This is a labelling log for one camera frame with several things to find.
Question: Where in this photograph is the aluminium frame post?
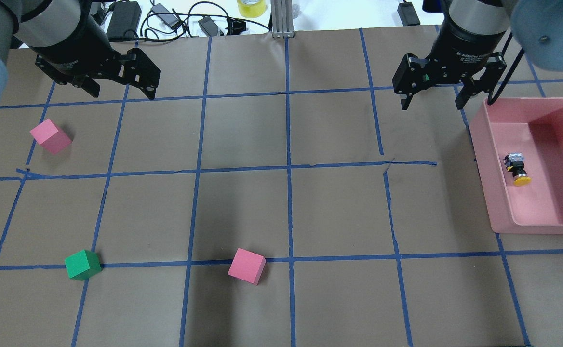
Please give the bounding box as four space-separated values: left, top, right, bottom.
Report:
270 0 295 38

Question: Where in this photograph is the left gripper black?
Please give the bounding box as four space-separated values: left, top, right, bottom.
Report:
35 44 161 100

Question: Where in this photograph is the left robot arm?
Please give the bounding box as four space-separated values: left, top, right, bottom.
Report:
0 0 161 101

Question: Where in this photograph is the small black power brick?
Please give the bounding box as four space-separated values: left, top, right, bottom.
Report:
397 1 421 27

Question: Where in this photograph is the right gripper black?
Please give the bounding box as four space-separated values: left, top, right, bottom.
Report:
392 52 507 110

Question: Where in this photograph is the pink plastic bin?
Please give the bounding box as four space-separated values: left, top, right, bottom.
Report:
469 97 563 235

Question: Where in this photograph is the green foam cube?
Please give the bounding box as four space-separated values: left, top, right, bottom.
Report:
64 250 102 281

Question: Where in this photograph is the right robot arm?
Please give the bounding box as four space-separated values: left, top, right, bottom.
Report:
392 0 563 110

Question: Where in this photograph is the pink foam cube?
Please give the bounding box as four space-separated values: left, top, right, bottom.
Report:
227 248 266 285
29 119 72 155

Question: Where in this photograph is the black power adapter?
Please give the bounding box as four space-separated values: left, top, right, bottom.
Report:
106 1 141 42

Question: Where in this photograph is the yellow tape roll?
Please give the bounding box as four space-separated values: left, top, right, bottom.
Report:
237 0 267 18

